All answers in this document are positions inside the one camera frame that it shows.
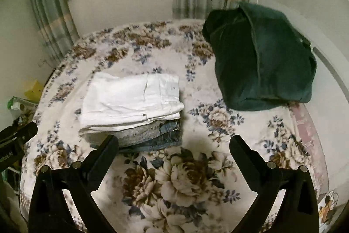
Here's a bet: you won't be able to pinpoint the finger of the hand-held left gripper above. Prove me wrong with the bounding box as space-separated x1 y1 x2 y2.
0 122 38 147

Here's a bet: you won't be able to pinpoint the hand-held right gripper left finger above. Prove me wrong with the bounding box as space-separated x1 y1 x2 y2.
28 135 119 233

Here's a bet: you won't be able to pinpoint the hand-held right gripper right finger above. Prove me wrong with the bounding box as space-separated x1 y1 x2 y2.
229 135 320 233

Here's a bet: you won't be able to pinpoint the white pants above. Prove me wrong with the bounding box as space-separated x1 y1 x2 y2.
79 72 185 133

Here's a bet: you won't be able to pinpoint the grey folded pants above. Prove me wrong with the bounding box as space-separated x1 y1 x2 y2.
84 122 162 148

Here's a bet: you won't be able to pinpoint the green and white bag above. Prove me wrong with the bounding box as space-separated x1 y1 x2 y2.
7 97 38 114

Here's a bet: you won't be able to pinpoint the yellow box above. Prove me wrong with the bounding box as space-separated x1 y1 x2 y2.
24 80 44 98

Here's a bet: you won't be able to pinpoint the floral bed blanket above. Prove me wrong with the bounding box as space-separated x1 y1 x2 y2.
20 21 329 233

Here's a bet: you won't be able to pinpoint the folded blue jeans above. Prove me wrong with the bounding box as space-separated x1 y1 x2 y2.
119 119 183 153

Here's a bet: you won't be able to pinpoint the pink bed sheet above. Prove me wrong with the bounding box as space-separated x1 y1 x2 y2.
288 101 331 197

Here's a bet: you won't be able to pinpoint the orange white bedside item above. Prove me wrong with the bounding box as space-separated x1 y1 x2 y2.
318 190 340 224

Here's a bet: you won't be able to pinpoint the dark green folded blanket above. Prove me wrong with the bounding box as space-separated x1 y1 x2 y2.
202 1 317 112

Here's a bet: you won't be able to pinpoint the white bed headboard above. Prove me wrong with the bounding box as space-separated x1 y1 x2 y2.
249 0 349 105

